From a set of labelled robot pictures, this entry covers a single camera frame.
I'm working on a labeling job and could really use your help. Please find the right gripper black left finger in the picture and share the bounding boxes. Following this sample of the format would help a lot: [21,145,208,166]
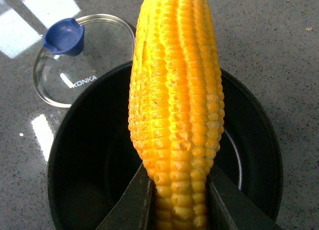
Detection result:
[97,165,154,230]

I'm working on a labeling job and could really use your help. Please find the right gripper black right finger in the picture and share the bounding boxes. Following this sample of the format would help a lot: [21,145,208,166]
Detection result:
[208,164,281,230]

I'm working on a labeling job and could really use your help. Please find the yellow corn cob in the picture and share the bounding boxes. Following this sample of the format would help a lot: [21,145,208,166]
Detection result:
[129,0,225,230]

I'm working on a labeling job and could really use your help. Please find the glass lid with blue knob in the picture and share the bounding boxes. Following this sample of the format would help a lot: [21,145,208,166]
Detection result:
[33,14,136,108]

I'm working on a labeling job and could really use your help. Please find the dark blue cooking pot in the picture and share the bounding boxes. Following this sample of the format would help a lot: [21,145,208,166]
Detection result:
[47,62,283,230]

